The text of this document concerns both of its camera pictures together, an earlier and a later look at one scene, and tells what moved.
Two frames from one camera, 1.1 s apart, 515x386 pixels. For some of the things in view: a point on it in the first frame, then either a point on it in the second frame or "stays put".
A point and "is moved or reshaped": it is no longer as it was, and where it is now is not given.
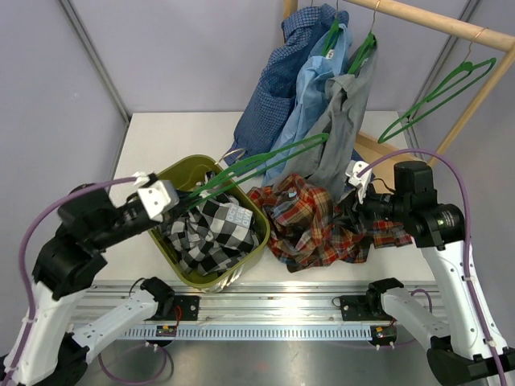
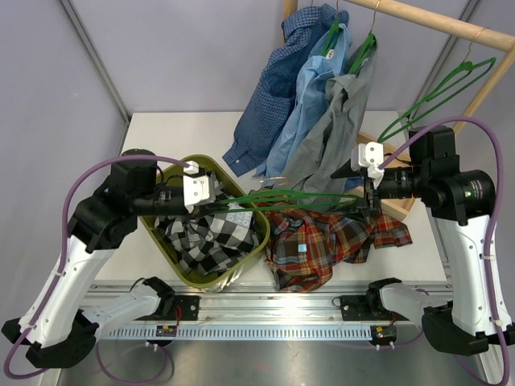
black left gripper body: x=170 y=216 -> x=195 y=211
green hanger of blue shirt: x=332 y=34 stays put
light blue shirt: x=327 y=60 stays put
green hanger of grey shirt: x=366 y=48 stays put
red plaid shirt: x=308 y=227 is moved or reshaped
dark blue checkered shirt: x=267 y=110 stays put
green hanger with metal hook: x=464 y=71 stays put
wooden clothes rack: x=484 y=38 stays put
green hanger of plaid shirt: x=252 y=168 -> x=282 y=199
